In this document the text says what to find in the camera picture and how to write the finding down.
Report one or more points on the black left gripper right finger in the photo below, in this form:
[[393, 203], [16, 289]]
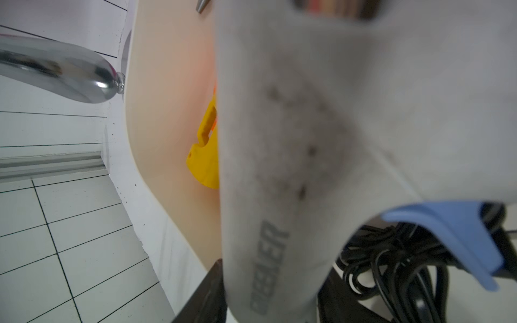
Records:
[[336, 304]]

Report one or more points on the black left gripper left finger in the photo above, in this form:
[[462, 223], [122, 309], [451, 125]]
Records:
[[207, 304]]

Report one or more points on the yellow glue gun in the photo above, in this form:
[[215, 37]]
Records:
[[202, 159]]

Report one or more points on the white glue gun blue trigger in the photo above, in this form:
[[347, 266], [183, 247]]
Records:
[[327, 122]]

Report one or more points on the cream plastic storage tray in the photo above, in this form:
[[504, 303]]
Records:
[[170, 82]]

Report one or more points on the chrome cup holder stand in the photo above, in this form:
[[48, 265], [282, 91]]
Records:
[[64, 69]]

